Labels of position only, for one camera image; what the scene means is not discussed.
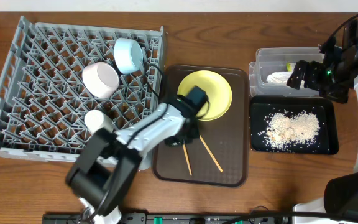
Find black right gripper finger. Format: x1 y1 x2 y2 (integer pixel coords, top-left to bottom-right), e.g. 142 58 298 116
287 60 309 90
303 61 322 90

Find clear plastic waste bin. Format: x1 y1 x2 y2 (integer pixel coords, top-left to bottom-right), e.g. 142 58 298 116
249 47 324 97

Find black plastic tray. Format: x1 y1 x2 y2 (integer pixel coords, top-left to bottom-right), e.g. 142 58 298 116
250 96 339 155

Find pink plastic bowl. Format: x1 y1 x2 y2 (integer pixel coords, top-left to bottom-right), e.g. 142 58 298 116
82 62 120 98

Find light blue plastic bowl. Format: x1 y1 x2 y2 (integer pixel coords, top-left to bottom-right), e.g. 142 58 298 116
114 38 144 75

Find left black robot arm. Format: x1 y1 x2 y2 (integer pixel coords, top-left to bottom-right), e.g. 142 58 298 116
65 86 209 223

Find grey plastic dishwasher rack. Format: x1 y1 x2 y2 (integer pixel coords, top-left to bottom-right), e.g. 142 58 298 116
0 17 166 162

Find yellow plastic plate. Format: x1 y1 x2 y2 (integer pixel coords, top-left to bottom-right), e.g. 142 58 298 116
177 70 232 121

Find white paper napkin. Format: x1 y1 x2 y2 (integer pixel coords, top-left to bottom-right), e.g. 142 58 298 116
266 72 292 85

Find rice and nut scraps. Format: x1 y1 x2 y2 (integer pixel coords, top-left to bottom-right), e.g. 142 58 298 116
257 110 321 152

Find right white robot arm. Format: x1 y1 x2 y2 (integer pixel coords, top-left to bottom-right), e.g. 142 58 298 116
287 16 358 223

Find green silver snack wrapper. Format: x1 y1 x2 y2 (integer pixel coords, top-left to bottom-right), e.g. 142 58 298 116
286 63 296 72

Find brown plastic serving tray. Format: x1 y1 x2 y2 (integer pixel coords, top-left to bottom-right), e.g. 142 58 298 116
152 67 250 187

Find white plastic cup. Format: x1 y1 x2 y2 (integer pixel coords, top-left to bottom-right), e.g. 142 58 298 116
84 110 114 134

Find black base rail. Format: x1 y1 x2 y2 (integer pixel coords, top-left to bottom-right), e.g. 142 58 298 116
41 208 292 224

